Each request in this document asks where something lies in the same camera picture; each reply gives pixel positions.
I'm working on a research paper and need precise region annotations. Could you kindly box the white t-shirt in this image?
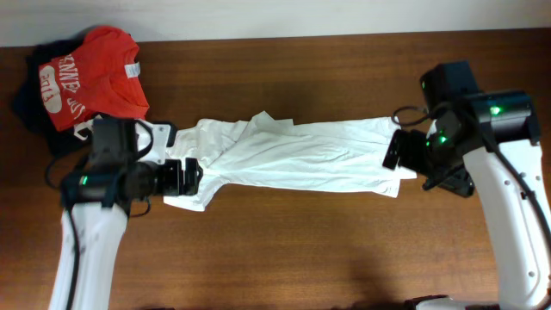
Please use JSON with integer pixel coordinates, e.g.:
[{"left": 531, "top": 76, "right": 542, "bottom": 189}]
[{"left": 163, "top": 111, "right": 417, "bottom": 212}]

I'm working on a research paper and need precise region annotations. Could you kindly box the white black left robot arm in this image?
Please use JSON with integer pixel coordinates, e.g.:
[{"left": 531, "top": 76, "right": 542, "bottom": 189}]
[{"left": 49, "top": 118, "right": 203, "bottom": 309}]

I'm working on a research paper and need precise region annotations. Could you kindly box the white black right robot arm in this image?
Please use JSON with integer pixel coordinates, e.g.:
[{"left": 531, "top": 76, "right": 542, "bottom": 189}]
[{"left": 383, "top": 61, "right": 550, "bottom": 309}]

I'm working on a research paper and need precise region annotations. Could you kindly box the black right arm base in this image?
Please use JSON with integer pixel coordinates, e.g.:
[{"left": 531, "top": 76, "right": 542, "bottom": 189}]
[{"left": 404, "top": 294, "right": 500, "bottom": 310}]

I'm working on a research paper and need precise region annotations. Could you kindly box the red folded t-shirt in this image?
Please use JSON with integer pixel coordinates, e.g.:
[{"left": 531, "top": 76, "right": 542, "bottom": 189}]
[{"left": 38, "top": 26, "right": 149, "bottom": 132}]

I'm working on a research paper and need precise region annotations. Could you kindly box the black folded t-shirt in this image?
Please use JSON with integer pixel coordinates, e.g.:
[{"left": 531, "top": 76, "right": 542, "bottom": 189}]
[{"left": 11, "top": 39, "right": 91, "bottom": 157}]

